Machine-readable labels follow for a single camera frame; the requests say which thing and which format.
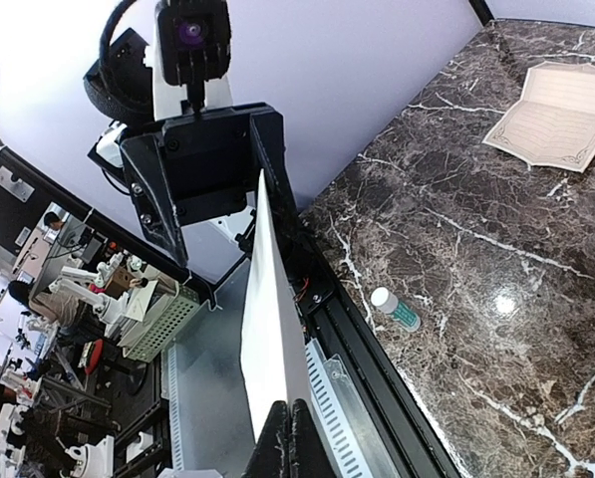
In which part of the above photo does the small white-capped glue bottle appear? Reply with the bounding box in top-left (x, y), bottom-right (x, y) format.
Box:
top-left (371, 287), bottom-right (421, 333)

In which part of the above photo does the right black corner post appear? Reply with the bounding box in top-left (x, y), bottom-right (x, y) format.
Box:
top-left (468, 0), bottom-right (494, 26)

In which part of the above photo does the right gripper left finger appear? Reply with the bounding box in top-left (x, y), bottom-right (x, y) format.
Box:
top-left (241, 401), bottom-right (290, 478)

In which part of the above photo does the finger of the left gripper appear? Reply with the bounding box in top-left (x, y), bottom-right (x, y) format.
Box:
top-left (250, 113), bottom-right (300, 249)
top-left (119, 133), bottom-right (188, 267)

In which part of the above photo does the black front frame rail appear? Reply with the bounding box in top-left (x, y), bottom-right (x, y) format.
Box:
top-left (287, 227), bottom-right (460, 477)

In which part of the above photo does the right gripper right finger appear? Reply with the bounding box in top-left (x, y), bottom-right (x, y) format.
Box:
top-left (289, 399), bottom-right (336, 478)

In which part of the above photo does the white slotted cable duct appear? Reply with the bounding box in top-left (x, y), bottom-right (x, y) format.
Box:
top-left (166, 341), bottom-right (398, 477)

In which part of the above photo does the white letter paper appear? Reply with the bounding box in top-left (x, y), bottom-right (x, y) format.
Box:
top-left (240, 173), bottom-right (311, 440)

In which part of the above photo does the beige lined stationery sheet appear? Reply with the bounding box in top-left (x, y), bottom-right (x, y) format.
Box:
top-left (482, 62), bottom-right (595, 173)

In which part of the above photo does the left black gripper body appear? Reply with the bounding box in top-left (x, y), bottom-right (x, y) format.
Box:
top-left (117, 102), bottom-right (286, 228)

